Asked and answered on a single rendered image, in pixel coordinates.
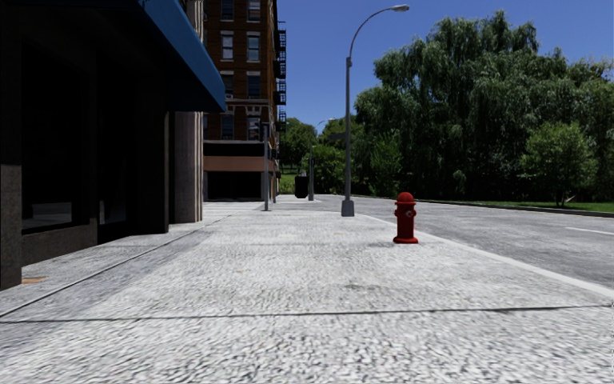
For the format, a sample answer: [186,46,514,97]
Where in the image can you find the red brick building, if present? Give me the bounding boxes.
[201,0,288,202]

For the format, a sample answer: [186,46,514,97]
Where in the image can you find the trees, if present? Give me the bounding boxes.
[279,10,614,208]

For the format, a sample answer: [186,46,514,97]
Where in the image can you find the dark building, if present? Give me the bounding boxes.
[0,0,227,292]

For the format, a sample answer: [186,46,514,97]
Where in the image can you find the red fire hydrant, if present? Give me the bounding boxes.
[393,191,419,245]

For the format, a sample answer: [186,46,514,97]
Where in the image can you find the grey pole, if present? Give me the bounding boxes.
[270,147,279,204]

